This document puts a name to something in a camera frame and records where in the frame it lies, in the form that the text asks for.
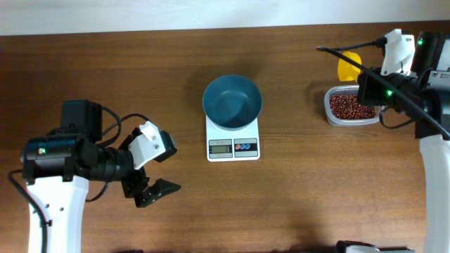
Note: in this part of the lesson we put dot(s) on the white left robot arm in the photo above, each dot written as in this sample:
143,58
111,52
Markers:
59,167

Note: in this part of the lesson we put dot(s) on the white digital kitchen scale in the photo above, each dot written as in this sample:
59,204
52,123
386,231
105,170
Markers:
232,145

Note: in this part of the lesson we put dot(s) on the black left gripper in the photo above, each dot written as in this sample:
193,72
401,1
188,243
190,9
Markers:
131,172

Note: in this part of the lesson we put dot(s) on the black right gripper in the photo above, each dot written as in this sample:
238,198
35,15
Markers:
368,88

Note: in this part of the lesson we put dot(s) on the clear plastic container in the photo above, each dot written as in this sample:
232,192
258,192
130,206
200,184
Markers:
347,90

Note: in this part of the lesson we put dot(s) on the teal plastic bowl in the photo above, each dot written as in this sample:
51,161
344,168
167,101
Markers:
232,102

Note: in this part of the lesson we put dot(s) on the yellow plastic scoop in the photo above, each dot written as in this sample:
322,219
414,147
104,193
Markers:
347,72

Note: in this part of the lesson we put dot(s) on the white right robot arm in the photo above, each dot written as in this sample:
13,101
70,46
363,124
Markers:
414,80

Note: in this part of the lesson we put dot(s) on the red beans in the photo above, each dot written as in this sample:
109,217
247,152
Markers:
347,107

